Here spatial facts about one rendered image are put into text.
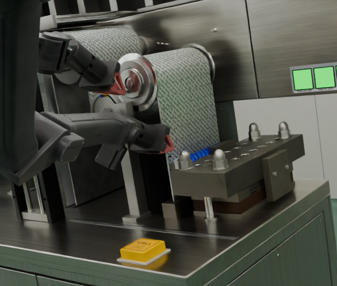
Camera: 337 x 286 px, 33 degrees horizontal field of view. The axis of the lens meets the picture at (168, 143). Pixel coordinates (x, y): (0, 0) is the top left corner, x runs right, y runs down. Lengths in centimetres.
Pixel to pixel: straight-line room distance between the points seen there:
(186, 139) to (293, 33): 40
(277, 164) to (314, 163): 281
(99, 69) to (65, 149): 50
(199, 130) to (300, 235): 38
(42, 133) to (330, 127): 341
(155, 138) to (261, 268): 39
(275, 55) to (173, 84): 30
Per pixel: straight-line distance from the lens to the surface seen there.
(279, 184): 146
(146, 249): 120
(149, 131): 134
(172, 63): 148
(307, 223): 152
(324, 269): 163
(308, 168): 429
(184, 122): 148
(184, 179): 135
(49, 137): 86
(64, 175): 174
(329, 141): 417
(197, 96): 153
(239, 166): 133
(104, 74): 134
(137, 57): 143
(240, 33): 163
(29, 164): 82
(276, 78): 158
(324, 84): 152
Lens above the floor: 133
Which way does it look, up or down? 10 degrees down
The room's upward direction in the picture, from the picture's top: 9 degrees counter-clockwise
